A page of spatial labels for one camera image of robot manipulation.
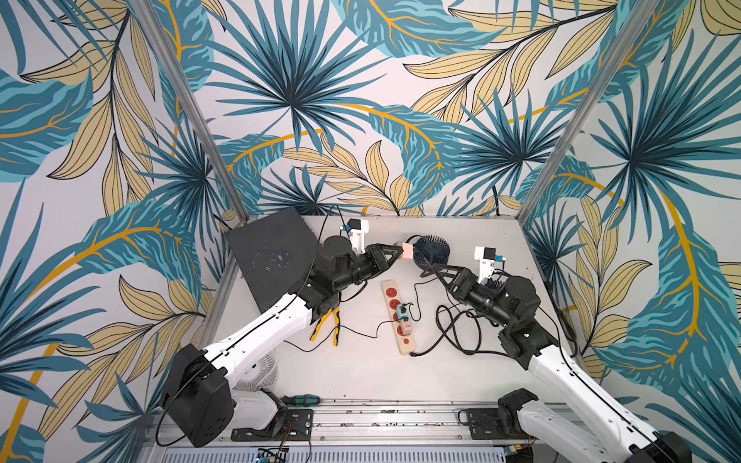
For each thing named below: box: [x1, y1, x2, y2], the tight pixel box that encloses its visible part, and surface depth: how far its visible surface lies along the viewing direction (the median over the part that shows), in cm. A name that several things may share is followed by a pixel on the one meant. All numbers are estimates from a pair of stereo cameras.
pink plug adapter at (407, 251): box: [401, 242, 413, 260], surface depth 72 cm
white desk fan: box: [232, 348, 279, 393], surface depth 76 cm
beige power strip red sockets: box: [381, 279, 416, 356], surface depth 89 cm
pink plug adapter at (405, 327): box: [399, 320, 412, 336], surface depth 85 cm
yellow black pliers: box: [309, 307, 341, 347], surface depth 91 cm
